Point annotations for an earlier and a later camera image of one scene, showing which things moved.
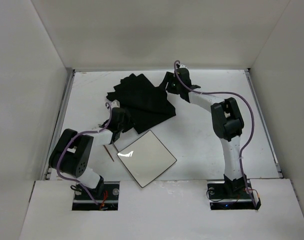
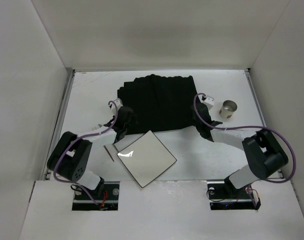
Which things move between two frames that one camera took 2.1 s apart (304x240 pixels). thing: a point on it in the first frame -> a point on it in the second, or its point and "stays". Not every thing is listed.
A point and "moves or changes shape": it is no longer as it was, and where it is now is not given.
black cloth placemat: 147,104 moves or changes shape
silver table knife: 115,147 stays
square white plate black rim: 146,158 stays
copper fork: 108,152 stays
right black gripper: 171,81 -> 200,116
